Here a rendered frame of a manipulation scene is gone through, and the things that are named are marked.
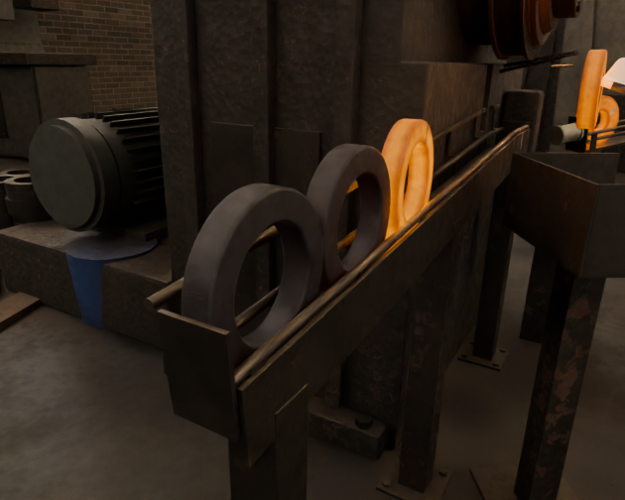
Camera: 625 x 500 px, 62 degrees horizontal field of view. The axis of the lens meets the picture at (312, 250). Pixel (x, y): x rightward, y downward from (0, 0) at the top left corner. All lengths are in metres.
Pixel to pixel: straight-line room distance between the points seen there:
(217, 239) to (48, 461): 1.06
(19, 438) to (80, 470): 0.21
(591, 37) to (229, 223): 3.87
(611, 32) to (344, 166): 3.68
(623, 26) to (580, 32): 0.26
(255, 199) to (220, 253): 0.06
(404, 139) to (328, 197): 0.21
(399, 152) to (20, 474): 1.09
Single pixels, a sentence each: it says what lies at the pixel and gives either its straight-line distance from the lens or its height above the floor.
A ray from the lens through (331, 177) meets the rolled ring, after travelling 0.57.
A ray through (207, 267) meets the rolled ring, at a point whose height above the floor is 0.72.
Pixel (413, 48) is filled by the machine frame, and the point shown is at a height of 0.90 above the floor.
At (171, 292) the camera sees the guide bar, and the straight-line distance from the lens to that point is 0.48.
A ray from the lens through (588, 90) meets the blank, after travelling 1.18.
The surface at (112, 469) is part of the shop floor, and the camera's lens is 1.35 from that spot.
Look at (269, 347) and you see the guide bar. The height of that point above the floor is 0.63.
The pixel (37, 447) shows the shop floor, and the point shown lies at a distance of 1.47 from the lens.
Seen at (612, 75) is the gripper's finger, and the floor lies 0.85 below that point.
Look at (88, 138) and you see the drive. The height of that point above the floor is 0.63.
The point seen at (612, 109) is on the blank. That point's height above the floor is 0.74.
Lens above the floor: 0.87
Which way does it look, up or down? 20 degrees down
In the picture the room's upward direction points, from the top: 1 degrees clockwise
